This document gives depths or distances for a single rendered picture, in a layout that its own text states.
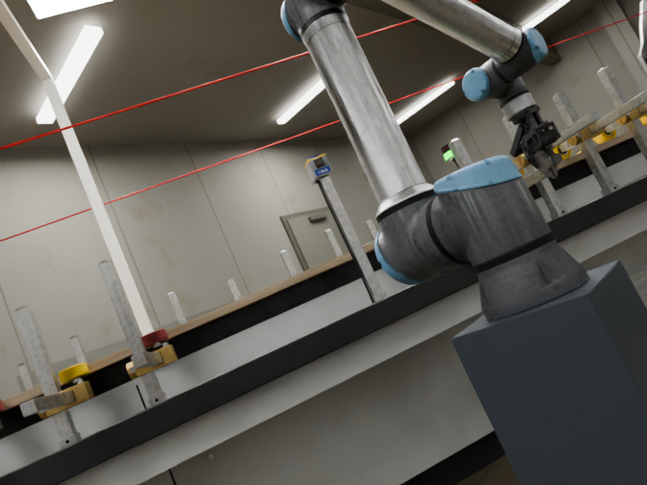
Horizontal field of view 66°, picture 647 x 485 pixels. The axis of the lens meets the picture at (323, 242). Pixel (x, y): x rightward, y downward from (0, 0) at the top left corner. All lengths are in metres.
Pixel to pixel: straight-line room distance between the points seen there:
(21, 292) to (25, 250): 0.39
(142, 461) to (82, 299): 3.57
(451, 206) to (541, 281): 0.20
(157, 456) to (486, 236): 1.12
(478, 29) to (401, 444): 1.33
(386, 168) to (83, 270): 4.35
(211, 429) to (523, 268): 1.04
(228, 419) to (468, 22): 1.25
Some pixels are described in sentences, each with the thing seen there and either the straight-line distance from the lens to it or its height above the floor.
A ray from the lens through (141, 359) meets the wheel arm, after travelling 1.28.
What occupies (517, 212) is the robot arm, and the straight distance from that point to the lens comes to 0.92.
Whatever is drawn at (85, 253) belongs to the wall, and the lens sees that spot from 5.25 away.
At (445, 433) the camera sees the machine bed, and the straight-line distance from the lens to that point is 1.95.
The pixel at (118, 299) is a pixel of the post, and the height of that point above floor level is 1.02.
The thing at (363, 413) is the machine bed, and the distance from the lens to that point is 1.84.
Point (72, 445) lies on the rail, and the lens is 1.61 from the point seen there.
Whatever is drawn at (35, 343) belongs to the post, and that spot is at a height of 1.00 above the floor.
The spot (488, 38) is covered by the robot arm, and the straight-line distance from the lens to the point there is 1.39.
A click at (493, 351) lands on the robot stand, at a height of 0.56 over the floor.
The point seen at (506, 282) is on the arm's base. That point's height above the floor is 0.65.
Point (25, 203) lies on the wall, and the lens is 5.32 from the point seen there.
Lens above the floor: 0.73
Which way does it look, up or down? 8 degrees up
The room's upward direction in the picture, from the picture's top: 25 degrees counter-clockwise
